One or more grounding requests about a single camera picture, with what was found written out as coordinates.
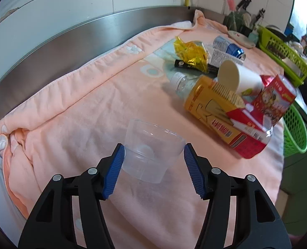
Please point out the steel backsplash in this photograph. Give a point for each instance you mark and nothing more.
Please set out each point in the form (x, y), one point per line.
(65, 39)

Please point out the teal bottle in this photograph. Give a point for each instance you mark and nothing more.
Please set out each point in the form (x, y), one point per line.
(253, 36)

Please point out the green utensil holder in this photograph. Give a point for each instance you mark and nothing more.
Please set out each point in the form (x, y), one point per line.
(232, 20)

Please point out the pink brush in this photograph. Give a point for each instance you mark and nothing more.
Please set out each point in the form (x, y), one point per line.
(231, 4)

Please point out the white round lid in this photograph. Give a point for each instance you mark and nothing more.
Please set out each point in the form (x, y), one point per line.
(240, 38)

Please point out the white paper cup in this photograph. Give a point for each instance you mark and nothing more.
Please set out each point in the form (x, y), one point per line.
(244, 79)

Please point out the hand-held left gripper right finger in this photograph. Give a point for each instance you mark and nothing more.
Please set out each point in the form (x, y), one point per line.
(193, 171)

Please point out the black small carton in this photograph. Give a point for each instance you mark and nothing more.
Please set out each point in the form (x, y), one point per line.
(180, 64)

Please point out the yellow snack wrapper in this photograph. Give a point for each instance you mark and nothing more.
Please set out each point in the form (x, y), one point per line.
(192, 53)

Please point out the clear plastic bottle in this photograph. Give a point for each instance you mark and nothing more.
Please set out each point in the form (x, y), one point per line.
(180, 83)

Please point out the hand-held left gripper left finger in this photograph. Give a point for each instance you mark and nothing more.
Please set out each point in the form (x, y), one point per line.
(114, 171)

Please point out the blue white drink can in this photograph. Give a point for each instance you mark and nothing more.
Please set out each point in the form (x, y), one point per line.
(230, 47)

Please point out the white and blue box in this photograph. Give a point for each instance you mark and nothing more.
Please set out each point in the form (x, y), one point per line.
(218, 57)

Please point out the green plastic basket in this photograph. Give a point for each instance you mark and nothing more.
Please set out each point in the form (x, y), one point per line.
(294, 134)

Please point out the pink towel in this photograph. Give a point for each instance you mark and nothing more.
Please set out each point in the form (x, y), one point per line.
(91, 109)

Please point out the red white carton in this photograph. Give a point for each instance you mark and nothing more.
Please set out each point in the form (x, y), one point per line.
(249, 134)

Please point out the clear plastic cup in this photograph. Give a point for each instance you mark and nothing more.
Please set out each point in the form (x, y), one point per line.
(153, 145)

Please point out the lime green dish rack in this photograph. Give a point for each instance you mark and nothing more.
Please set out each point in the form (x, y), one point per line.
(280, 49)

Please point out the metal pan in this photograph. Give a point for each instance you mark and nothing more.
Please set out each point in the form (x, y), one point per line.
(275, 29)

